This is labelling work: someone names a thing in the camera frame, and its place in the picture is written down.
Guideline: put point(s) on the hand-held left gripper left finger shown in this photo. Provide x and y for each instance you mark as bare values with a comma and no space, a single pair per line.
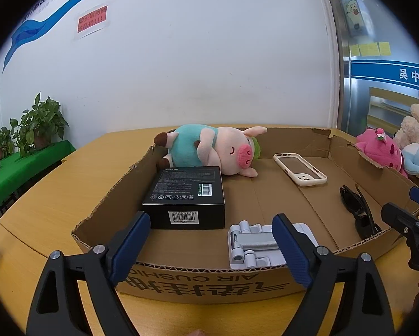
130,248

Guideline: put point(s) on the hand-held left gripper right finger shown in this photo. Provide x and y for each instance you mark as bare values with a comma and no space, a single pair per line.
290,248

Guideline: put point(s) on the grey folding phone stand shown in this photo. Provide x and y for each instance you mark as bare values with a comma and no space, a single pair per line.
251,248

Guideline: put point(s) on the black sunglasses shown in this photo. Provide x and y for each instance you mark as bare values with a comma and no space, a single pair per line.
360,213

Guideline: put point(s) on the brown cardboard box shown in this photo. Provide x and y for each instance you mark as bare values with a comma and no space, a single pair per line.
272,203

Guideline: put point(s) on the white phone case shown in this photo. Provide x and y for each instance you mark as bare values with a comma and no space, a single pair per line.
312,178

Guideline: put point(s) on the black product box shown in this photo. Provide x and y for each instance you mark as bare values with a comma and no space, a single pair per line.
188,196

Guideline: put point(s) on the person's left hand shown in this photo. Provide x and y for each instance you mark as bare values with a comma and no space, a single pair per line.
197,333

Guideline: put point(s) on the magenta plush toy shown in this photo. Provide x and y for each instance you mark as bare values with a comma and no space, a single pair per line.
381,150

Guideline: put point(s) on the cream plush toy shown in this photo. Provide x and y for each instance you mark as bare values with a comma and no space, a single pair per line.
417,126

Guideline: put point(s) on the wooden desk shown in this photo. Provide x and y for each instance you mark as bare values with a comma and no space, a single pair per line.
55,210

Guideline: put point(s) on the pink pig plush toy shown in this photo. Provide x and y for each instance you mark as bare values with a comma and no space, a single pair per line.
209,147

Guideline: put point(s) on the blue window banner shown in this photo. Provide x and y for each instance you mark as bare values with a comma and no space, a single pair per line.
388,73

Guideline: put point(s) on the green table cloth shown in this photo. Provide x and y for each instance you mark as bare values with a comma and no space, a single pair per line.
24,168

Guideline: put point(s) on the yellow sticky note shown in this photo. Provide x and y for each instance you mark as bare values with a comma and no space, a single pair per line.
354,49
368,49
384,48

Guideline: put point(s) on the large potted green plant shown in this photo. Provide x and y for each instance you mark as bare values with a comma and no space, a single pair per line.
41,122

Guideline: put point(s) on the small potted green plant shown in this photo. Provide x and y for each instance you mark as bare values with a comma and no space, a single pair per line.
1,141

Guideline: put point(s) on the sheep cartoon poster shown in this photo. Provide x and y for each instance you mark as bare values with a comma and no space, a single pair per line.
354,12

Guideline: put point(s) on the red paper wall notice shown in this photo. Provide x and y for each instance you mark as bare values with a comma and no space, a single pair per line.
93,21

